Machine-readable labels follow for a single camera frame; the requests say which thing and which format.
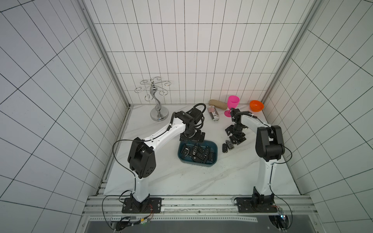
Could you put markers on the teal storage box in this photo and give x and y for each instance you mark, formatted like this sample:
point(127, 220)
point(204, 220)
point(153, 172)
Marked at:
point(201, 158)

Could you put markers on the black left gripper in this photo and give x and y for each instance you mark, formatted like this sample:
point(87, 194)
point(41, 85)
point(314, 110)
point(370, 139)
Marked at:
point(196, 138)

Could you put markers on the flag print can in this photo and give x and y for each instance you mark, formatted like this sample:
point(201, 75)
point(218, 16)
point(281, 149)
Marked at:
point(213, 113)

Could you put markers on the silver BMW smart key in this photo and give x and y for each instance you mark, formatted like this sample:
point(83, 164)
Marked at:
point(229, 144)

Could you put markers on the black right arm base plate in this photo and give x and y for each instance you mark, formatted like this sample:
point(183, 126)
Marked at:
point(248, 205)

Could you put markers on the silver chrome cup stand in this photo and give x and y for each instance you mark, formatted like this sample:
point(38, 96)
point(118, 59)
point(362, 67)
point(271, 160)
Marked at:
point(154, 86)

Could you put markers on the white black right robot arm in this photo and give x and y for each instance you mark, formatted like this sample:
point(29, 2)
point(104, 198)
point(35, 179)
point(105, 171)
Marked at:
point(269, 146)

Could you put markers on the black VW key fob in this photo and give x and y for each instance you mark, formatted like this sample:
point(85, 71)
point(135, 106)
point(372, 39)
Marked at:
point(224, 148)

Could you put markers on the orange plastic bowl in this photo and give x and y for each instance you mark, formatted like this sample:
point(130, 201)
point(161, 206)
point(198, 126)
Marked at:
point(256, 106)

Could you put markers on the pink plastic goblet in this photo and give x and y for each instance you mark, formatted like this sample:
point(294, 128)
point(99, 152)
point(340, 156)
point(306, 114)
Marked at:
point(233, 102)

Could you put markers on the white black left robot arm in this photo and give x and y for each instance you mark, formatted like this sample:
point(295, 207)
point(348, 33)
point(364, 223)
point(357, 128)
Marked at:
point(141, 157)

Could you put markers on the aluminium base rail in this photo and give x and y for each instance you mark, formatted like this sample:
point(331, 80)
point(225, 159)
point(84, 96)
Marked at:
point(110, 208)

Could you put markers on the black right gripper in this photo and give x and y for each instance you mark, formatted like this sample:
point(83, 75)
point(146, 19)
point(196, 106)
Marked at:
point(236, 137)

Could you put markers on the black car key fob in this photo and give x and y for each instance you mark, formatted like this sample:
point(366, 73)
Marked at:
point(211, 157)

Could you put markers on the black slim key fob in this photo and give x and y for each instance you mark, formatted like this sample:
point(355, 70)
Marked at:
point(195, 149)

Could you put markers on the tan bread roll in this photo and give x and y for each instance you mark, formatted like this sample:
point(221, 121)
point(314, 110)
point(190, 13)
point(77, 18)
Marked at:
point(218, 104)

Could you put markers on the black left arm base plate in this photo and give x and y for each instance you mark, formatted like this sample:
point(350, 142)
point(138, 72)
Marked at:
point(149, 205)

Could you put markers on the silver Mercedes key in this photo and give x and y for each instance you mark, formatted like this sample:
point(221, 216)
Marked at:
point(185, 152)

